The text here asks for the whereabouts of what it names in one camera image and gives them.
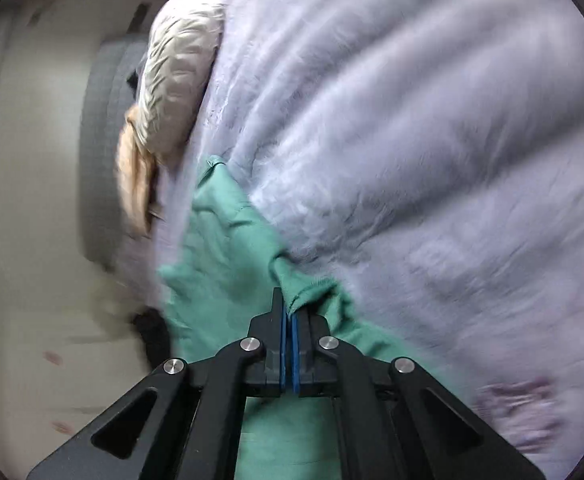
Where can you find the cream quilted pillow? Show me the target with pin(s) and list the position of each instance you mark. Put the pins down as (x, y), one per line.
(177, 75)

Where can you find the tan cloth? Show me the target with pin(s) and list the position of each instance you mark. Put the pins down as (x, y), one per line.
(132, 175)

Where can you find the green garment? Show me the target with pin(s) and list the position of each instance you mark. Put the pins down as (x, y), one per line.
(222, 270)

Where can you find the lavender fleece blanket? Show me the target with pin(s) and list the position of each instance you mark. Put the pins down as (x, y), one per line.
(397, 135)

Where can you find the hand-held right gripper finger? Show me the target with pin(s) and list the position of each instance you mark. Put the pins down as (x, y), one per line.
(283, 355)
(295, 355)

